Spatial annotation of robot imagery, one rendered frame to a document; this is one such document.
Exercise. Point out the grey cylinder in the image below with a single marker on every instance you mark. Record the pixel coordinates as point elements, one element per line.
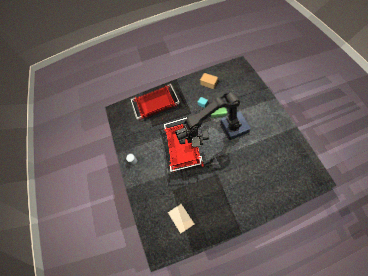
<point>132,159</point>

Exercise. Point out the small cyan block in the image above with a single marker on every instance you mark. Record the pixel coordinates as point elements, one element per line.
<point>202,102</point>

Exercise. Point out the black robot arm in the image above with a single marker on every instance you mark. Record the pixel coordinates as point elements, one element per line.
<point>193,122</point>

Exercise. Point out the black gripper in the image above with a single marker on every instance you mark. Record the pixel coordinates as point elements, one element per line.
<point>204,134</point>

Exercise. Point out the tan rectangular block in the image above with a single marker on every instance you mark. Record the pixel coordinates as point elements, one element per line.
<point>209,81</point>

